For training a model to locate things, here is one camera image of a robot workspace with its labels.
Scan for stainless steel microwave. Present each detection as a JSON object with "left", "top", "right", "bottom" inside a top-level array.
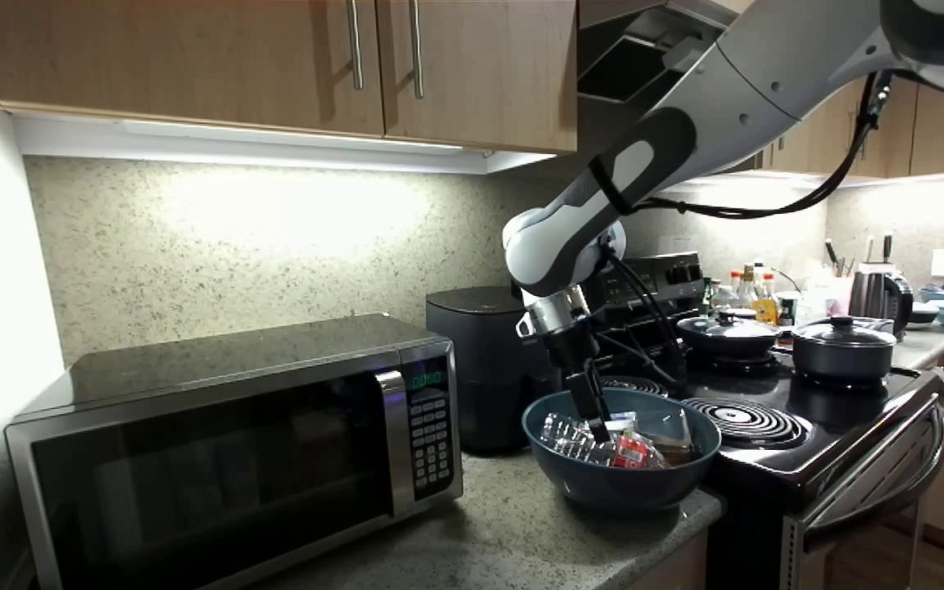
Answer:
[{"left": 2, "top": 311, "right": 464, "bottom": 590}]

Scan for under-cabinet light strip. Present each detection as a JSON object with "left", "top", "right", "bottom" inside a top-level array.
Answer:
[{"left": 9, "top": 110, "right": 557, "bottom": 180}]

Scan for black pan with glass lid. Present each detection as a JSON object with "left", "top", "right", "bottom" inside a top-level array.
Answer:
[{"left": 674, "top": 309, "right": 787, "bottom": 369}]

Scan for steel electric kettle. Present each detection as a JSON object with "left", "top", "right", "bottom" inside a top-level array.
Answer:
[{"left": 847, "top": 262, "right": 917, "bottom": 333}]

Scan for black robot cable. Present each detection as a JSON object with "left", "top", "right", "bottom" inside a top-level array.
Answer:
[{"left": 588, "top": 70, "right": 899, "bottom": 400}]

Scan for black electric stove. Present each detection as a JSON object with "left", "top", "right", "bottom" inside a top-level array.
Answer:
[{"left": 508, "top": 254, "right": 944, "bottom": 590}]

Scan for large black coil burner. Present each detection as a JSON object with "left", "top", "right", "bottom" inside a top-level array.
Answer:
[{"left": 690, "top": 393, "right": 812, "bottom": 453}]

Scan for narrow wooden upper cabinet door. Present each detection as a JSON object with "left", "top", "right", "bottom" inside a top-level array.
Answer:
[{"left": 378, "top": 0, "right": 580, "bottom": 155}]

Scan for wooden lower cabinet door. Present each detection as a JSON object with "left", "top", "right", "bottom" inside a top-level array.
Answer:
[{"left": 623, "top": 531, "right": 711, "bottom": 590}]

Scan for steel range hood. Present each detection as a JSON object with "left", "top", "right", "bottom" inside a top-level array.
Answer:
[{"left": 578, "top": 0, "right": 782, "bottom": 115}]

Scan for wooden upper cabinets beyond hood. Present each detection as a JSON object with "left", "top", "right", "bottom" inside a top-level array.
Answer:
[{"left": 763, "top": 75, "right": 944, "bottom": 184}]

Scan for small black coil burner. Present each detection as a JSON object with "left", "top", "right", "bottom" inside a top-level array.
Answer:
[{"left": 589, "top": 373, "right": 665, "bottom": 400}]

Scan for black cylindrical appliance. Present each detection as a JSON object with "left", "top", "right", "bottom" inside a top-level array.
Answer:
[{"left": 423, "top": 285, "right": 565, "bottom": 459}]

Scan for black pot with lid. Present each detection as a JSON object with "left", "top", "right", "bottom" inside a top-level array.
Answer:
[{"left": 791, "top": 316, "right": 899, "bottom": 388}]

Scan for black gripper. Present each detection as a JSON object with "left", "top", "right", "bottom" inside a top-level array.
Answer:
[{"left": 537, "top": 321, "right": 617, "bottom": 444}]

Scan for bagged food packet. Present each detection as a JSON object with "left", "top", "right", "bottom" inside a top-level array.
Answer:
[{"left": 602, "top": 408, "right": 661, "bottom": 439}]

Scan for blue bowl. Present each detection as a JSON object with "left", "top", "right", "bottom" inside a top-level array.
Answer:
[{"left": 518, "top": 388, "right": 723, "bottom": 519}]

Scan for wide wooden upper cabinet door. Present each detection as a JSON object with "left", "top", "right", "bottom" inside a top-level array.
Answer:
[{"left": 0, "top": 0, "right": 386, "bottom": 137}]

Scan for small condiment bottle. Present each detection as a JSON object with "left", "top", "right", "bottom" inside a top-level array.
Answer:
[{"left": 723, "top": 268, "right": 754, "bottom": 311}]

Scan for metal upper cabinet handle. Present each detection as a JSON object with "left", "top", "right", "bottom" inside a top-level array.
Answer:
[
  {"left": 343, "top": 0, "right": 370, "bottom": 96},
  {"left": 402, "top": 0, "right": 431, "bottom": 103}
]

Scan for yellow oil bottle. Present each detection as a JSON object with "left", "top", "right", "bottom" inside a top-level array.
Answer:
[{"left": 752, "top": 271, "right": 782, "bottom": 328}]

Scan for metal oven door handle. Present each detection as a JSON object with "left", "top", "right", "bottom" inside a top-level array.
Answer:
[{"left": 797, "top": 373, "right": 944, "bottom": 541}]

